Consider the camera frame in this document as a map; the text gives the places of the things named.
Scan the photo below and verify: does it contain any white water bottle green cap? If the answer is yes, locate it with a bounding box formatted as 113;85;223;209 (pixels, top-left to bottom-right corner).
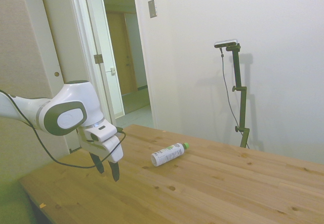
150;142;190;168

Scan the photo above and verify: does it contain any grey exterior camera bar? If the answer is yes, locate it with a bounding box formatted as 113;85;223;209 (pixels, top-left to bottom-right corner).
214;39;239;49

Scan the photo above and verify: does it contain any white open door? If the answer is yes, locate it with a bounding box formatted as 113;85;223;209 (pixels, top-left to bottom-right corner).
37;0;113;154

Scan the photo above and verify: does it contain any beige partition panel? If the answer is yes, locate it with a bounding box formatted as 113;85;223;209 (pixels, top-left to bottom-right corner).
0;0;70;174

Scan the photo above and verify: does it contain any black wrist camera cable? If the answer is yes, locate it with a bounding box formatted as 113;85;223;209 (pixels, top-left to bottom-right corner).
0;89;127;169

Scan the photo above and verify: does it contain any metal wall switch plate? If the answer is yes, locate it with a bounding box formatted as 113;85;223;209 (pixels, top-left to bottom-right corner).
148;0;158;19

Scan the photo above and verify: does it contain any black articulated camera stand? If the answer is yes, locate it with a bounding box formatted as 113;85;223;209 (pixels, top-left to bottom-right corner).
225;44;251;148

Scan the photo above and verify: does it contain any brown wooden door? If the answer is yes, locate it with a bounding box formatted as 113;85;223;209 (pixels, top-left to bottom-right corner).
106;11;139;95

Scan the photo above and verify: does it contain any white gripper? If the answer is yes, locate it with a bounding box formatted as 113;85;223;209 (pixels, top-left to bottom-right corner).
77;129;124;183

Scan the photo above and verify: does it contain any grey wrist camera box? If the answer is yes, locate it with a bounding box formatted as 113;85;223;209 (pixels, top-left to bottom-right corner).
84;124;118;142

